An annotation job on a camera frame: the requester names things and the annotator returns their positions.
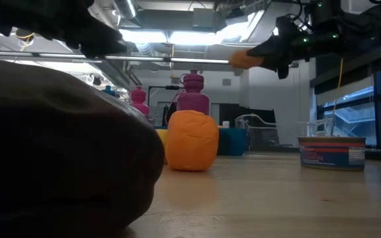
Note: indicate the grey wall vent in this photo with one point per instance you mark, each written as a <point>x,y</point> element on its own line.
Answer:
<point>226,82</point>

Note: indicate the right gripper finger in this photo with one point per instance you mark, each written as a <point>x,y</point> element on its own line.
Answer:
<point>273,64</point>
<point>270,49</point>

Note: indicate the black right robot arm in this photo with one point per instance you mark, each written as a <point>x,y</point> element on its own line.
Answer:
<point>369,20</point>

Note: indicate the dark brown toy food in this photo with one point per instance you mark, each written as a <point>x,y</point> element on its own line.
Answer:
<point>61,148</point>

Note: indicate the silver spiral duct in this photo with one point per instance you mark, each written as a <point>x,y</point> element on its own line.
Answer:
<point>126,8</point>

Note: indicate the large dark framed window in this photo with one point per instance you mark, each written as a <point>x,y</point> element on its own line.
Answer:
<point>379,109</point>

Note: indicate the grey ceiling box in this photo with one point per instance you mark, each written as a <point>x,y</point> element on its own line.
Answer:
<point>203,18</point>

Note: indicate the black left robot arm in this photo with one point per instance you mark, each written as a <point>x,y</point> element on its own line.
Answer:
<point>12,13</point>

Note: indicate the orange soft cube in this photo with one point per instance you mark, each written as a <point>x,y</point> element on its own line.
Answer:
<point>192,142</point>

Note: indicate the black metal stand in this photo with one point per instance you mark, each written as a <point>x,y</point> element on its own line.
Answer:
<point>172,87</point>

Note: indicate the bright pink squeeze bottle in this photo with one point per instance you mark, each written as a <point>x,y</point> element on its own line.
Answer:
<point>139,99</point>

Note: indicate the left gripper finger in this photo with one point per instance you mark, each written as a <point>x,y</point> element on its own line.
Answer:
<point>101,43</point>

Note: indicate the orange oblong toy vegetable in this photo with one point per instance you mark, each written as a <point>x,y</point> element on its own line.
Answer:
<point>243,60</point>

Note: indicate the magenta squeeze bottle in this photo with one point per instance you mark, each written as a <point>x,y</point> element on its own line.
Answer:
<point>193,99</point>

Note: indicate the black cabinet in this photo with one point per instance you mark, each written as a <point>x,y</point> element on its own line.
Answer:
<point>230,114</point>

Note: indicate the teal plastic bin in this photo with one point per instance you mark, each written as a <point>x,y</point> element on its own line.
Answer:
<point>231,142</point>

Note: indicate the tin can with blue label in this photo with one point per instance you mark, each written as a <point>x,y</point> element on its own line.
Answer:
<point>331,155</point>

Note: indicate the bright ceiling light panel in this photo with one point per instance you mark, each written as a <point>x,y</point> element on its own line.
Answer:
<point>190,38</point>

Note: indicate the yellow toy lemon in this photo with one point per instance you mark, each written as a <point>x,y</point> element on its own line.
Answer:
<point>162,139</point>

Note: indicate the clear plastic bin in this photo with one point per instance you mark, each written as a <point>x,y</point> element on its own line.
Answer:
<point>240,132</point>
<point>154,119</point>

